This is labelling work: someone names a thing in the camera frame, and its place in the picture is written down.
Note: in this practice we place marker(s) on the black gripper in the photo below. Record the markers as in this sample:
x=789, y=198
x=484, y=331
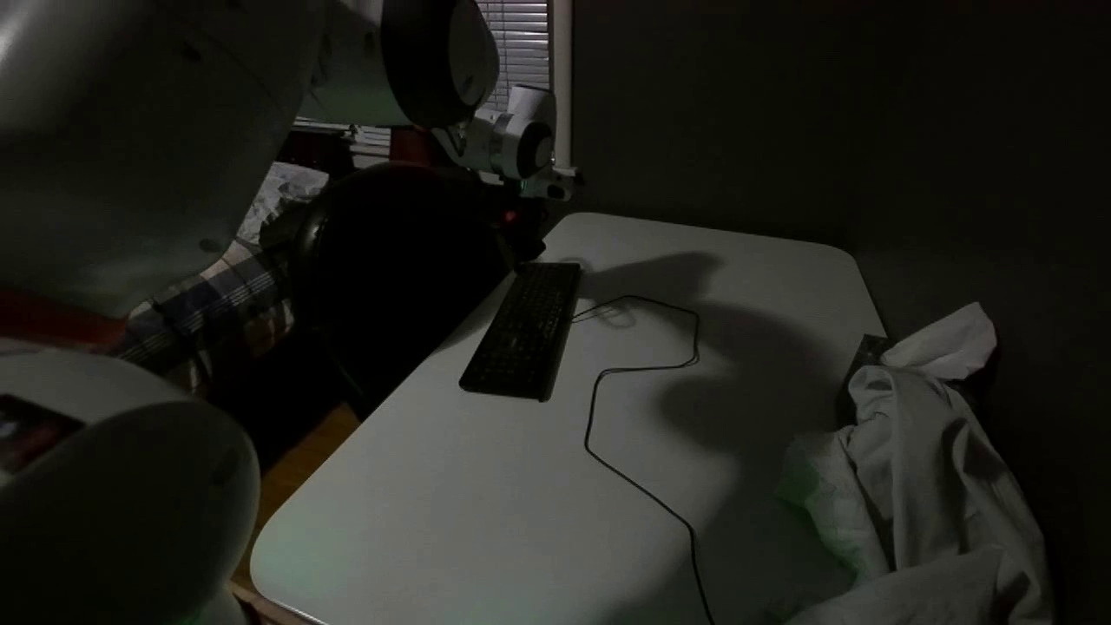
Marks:
x=526, y=198

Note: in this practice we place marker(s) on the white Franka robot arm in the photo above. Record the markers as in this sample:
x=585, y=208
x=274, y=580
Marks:
x=128, y=141

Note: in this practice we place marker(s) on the black computer keyboard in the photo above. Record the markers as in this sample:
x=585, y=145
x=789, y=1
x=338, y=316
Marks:
x=524, y=331

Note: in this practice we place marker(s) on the black office chair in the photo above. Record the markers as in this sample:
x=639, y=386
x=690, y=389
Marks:
x=402, y=278

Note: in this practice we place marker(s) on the white window blinds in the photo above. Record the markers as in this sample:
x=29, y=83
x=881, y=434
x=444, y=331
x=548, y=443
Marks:
x=520, y=46

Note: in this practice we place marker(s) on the blue plaid bed blanket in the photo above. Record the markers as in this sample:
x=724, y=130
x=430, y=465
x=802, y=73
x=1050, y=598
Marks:
x=220, y=296

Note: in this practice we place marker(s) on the crumpled white cloth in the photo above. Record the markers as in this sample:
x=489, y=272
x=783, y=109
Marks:
x=925, y=486

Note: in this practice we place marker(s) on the white window frame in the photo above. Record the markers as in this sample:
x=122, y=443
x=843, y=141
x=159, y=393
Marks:
x=563, y=106

